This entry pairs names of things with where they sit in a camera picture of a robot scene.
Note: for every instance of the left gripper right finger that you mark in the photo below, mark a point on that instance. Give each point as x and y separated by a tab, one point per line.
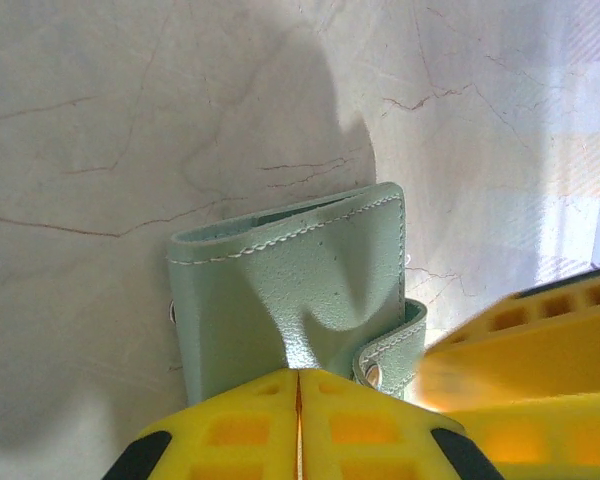
370	440

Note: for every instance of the mint green card holder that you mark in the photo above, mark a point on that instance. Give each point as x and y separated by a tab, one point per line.
305	260

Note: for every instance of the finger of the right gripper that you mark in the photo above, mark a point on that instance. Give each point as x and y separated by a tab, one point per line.
570	440
530	360

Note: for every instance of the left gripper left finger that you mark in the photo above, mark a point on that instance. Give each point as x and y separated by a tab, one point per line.
220	440

